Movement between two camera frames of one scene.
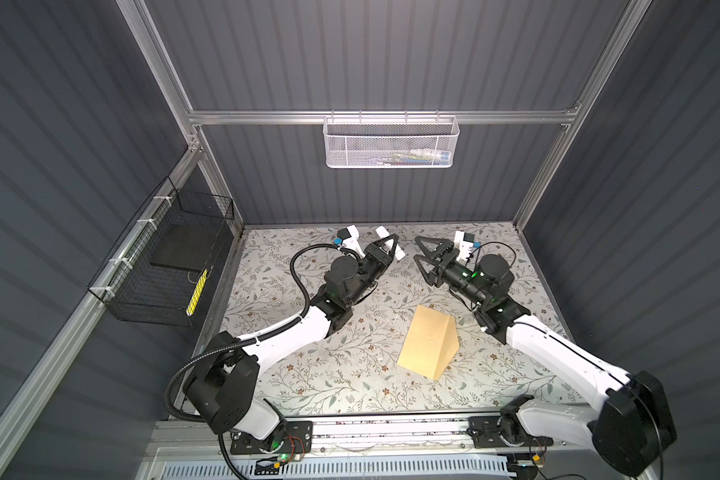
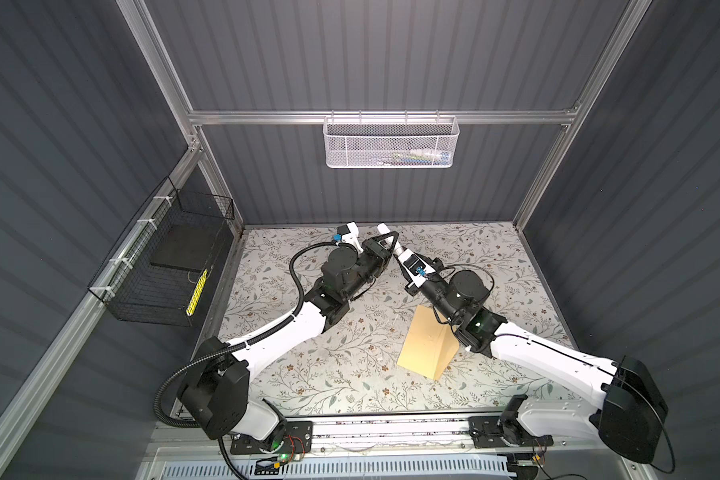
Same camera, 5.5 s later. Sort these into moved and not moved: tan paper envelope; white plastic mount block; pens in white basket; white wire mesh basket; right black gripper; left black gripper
Moved: right black gripper; white plastic mount block
Not moved: white wire mesh basket; pens in white basket; left black gripper; tan paper envelope
